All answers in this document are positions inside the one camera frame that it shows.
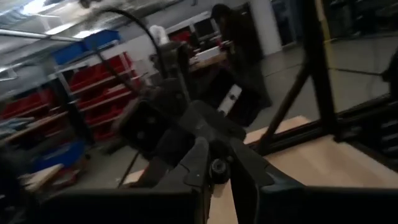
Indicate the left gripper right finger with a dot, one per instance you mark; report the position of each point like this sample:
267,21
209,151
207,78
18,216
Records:
252,174

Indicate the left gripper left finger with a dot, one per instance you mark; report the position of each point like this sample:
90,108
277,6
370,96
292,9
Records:
196,168

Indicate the red bin cart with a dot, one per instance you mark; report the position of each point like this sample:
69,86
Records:
93,84

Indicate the wooden workbench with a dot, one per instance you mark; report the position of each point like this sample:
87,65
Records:
208,60

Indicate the person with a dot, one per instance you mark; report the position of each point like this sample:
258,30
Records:
242,46

